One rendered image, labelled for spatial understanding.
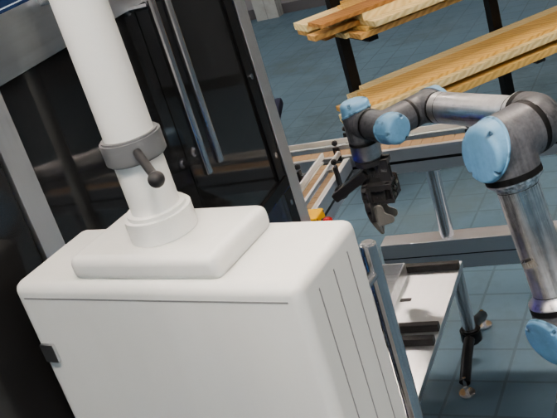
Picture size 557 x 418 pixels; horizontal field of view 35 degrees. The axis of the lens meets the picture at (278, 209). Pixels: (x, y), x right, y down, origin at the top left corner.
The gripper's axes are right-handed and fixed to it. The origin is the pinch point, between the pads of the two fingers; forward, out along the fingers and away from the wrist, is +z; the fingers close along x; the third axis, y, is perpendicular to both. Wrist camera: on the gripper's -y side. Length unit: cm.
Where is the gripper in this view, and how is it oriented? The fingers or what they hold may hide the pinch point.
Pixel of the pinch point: (379, 229)
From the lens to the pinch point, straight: 230.8
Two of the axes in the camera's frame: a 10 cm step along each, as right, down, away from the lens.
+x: 3.4, -4.6, 8.2
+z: 2.8, 8.8, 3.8
